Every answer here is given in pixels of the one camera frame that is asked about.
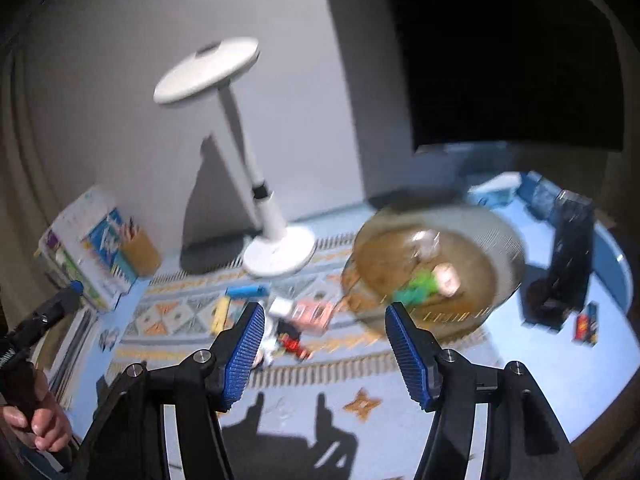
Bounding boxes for light blue tissue box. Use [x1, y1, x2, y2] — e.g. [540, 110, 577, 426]
[466, 174, 519, 209]

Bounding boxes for bunch of pens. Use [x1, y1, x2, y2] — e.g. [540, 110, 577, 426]
[119, 214, 142, 243]

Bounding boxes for silver coin in clear case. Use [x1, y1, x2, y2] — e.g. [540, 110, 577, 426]
[412, 230, 443, 262]

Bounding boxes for amber ribbed glass bowl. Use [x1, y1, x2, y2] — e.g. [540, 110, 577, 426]
[341, 204, 527, 342]

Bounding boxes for long yellow box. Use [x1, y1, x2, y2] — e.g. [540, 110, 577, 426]
[210, 295, 234, 337]

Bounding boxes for pink patterned box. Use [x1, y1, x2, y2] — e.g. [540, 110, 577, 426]
[291, 300, 335, 337]

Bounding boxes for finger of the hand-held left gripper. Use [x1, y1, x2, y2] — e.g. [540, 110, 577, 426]
[15, 280, 84, 342]

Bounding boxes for dark blue box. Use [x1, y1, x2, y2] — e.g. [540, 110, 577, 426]
[517, 171, 562, 220]

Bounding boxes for tall black box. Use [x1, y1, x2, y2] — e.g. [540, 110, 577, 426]
[522, 189, 597, 332]

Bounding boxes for brown pencil holder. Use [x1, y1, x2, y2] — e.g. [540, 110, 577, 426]
[120, 225, 162, 279]

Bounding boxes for long blue box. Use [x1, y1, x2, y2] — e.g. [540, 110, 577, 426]
[225, 283, 271, 299]

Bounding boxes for blue patterned mat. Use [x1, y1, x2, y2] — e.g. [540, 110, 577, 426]
[95, 200, 632, 480]

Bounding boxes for translucent blue-green toy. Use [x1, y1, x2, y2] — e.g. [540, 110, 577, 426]
[397, 269, 437, 307]

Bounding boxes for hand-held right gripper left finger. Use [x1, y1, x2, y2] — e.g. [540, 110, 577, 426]
[65, 302, 266, 480]

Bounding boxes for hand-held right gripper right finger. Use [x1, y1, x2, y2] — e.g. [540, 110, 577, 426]
[385, 302, 583, 480]

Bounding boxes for beige curtain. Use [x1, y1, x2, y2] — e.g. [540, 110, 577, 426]
[0, 35, 57, 321]

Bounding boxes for white toy figure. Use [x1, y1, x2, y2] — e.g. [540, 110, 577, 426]
[251, 316, 282, 370]

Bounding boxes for person's left hand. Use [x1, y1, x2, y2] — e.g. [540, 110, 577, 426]
[0, 385, 72, 455]

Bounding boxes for row of books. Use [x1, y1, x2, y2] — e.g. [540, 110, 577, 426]
[34, 184, 140, 312]

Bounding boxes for small red-blue card box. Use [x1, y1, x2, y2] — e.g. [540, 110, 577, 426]
[571, 302, 601, 347]

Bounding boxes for black monitor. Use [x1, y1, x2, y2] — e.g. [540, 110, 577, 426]
[372, 0, 627, 155]

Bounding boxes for small pink box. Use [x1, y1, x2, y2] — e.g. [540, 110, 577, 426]
[431, 262, 464, 297]

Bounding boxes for white desk lamp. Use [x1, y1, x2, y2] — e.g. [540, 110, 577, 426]
[152, 36, 317, 279]

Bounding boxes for red and black toy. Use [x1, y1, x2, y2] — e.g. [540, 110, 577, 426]
[276, 320, 314, 362]

